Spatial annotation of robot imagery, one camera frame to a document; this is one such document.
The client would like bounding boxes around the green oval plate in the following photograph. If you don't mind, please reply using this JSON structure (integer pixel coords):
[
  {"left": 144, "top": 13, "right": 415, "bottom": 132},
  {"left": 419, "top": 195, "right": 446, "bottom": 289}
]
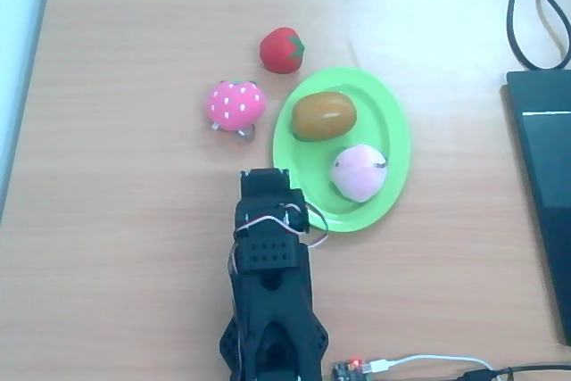
[{"left": 271, "top": 67, "right": 412, "bottom": 234}]

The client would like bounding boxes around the pink plush peach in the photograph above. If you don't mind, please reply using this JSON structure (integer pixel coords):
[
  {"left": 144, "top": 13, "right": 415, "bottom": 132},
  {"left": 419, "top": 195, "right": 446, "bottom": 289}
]
[{"left": 328, "top": 143, "right": 389, "bottom": 203}]

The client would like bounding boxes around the pink plush strawberry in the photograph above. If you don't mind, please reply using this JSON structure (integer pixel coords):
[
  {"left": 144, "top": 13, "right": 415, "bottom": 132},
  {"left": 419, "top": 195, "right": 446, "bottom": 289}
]
[{"left": 204, "top": 79, "right": 269, "bottom": 141}]

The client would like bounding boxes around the motor controller circuit board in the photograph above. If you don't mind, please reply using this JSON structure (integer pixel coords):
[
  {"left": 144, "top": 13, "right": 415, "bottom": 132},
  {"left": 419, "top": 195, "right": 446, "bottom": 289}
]
[{"left": 332, "top": 357, "right": 374, "bottom": 381}]

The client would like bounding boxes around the brown toy kiwi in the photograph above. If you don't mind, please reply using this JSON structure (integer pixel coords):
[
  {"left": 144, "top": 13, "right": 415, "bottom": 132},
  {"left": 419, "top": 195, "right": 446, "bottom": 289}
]
[{"left": 291, "top": 90, "right": 358, "bottom": 142}]

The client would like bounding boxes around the red toy tomato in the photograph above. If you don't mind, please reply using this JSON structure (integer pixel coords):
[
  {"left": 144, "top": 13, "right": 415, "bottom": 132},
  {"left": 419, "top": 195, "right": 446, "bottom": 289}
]
[{"left": 259, "top": 27, "right": 307, "bottom": 75}]

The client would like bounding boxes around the black cable with plug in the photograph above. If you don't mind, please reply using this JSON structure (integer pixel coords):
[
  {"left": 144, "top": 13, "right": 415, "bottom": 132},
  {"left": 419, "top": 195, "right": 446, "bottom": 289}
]
[{"left": 459, "top": 365, "right": 571, "bottom": 381}]

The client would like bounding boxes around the black laptop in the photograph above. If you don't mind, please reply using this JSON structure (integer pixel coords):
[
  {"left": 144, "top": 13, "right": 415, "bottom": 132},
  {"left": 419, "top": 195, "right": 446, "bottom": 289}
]
[{"left": 501, "top": 69, "right": 571, "bottom": 347}]

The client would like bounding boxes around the white USB cable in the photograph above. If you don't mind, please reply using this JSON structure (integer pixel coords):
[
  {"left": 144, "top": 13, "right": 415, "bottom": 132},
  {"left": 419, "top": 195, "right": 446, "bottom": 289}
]
[{"left": 363, "top": 353, "right": 496, "bottom": 376}]

